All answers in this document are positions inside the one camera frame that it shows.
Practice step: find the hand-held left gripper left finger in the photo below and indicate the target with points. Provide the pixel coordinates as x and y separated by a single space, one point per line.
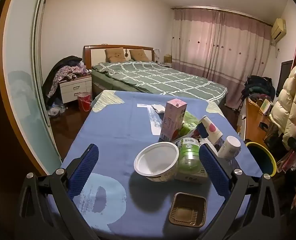
84 170

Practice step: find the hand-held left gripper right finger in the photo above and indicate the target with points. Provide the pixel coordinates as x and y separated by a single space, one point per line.
214 170

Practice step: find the green clear plastic jar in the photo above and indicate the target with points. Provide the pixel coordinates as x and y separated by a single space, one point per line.
189 160

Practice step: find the small white plastic bottle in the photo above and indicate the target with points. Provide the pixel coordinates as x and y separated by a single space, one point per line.
229 146

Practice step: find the paper cup with pink dot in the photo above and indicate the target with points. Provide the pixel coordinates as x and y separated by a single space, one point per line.
211 130

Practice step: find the yellow rimmed trash bin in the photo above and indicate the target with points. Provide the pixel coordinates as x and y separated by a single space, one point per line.
257 160

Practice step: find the brown plastic tray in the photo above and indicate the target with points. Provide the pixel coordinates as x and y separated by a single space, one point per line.
186 210

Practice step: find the light green plastic bottle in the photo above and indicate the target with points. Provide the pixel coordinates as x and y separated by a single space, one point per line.
188 126

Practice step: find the pink drink carton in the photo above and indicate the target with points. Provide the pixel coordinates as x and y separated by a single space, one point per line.
171 120

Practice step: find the cream puffer jacket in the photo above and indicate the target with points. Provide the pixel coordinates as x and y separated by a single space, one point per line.
287 105

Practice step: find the blue printed tablecloth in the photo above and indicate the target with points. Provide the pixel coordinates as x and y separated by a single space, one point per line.
113 130

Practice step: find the wooden desk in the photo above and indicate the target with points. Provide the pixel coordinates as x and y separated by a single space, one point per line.
252 122

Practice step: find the framed picture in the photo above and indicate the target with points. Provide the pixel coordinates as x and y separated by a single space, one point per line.
265 106

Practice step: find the red bucket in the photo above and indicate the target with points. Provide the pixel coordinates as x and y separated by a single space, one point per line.
84 102

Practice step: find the pile of plastic bags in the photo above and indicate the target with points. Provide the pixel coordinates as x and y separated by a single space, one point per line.
55 108

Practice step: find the black monitor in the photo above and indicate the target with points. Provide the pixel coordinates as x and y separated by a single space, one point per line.
285 77

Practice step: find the pile of dark clothes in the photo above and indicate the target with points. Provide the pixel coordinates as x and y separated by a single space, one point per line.
257 85

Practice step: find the white nightstand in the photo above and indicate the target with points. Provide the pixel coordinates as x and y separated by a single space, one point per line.
75 87

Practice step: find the green plaid blanket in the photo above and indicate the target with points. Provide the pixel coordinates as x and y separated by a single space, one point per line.
163 80

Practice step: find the glass wardrobe sliding door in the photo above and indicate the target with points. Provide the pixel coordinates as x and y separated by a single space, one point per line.
20 80

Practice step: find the wooden bed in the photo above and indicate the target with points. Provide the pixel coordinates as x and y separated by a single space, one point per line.
98 52

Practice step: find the beige air conditioner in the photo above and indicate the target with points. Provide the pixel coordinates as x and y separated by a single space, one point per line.
279 27

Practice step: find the tan pillow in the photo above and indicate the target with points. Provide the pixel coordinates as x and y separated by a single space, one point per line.
139 54
115 55

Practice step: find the pink curtain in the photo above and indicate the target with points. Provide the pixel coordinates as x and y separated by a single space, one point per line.
213 42

